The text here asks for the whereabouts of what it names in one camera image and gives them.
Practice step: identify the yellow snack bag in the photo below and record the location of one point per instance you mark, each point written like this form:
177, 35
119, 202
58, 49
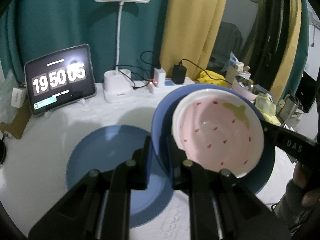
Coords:
212, 78

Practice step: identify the cardboard box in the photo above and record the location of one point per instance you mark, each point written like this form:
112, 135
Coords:
17, 127

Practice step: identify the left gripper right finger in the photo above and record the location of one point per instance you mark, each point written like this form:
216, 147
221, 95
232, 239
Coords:
220, 205

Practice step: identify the large blue bowl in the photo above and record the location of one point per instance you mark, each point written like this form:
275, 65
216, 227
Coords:
161, 129

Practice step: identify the metal stand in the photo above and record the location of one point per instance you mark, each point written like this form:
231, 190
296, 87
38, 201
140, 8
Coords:
289, 107

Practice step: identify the small white box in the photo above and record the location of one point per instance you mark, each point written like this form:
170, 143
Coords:
18, 97

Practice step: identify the white basket with items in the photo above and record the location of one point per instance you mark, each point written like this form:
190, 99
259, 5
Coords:
233, 67

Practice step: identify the white tablecloth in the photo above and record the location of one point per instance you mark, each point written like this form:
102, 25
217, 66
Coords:
33, 176

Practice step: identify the black round device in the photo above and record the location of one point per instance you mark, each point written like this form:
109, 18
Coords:
3, 152

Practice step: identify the tablet showing clock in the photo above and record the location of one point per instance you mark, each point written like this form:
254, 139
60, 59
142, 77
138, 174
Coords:
59, 78

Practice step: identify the white power strip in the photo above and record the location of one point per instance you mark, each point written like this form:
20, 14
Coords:
168, 87

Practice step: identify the white charger plug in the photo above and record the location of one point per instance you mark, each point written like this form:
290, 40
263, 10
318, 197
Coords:
159, 77

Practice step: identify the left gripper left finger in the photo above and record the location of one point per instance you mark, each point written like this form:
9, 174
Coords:
100, 201

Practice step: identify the right hand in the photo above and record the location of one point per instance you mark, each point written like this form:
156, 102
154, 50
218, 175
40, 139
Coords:
310, 198

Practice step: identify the pink strawberry bowl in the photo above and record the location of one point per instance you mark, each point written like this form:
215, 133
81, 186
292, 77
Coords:
217, 129

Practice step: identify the yellow curtain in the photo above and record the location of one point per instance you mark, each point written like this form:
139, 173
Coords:
190, 32

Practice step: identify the yellow tissue pack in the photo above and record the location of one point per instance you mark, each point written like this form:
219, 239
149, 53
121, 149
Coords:
267, 108

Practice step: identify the black power adapter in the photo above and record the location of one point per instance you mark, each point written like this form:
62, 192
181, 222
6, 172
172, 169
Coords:
178, 74

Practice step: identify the white desk lamp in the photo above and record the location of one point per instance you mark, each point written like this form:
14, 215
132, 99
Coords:
118, 85

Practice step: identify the teal curtain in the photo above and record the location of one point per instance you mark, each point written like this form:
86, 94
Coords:
34, 28

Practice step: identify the steel bowl on top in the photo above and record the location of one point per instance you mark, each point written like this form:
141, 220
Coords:
245, 83

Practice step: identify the pink bowl in stack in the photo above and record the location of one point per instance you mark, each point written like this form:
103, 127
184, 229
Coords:
242, 91

